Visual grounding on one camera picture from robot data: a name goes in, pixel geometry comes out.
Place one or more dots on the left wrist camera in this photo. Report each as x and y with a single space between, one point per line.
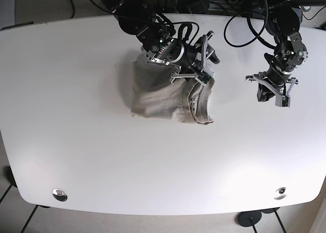
283 100

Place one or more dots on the silver table grommet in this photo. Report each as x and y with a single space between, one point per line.
59 195
280 193

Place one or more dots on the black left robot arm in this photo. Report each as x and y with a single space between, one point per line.
282 22

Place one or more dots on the black round stand base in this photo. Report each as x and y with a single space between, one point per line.
249 218

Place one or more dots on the cream white T-shirt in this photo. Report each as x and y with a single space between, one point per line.
155 97

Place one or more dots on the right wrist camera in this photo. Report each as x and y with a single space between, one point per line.
203 78

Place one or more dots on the left silver table grommet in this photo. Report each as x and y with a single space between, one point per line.
59 195

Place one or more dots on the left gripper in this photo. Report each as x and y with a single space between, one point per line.
289 54

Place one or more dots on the right silver table grommet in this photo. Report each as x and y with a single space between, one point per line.
280 193

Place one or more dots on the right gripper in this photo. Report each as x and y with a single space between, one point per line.
188 59

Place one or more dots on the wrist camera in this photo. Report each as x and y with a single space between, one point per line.
203 78
283 100

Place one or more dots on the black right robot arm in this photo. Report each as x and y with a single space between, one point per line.
136 16

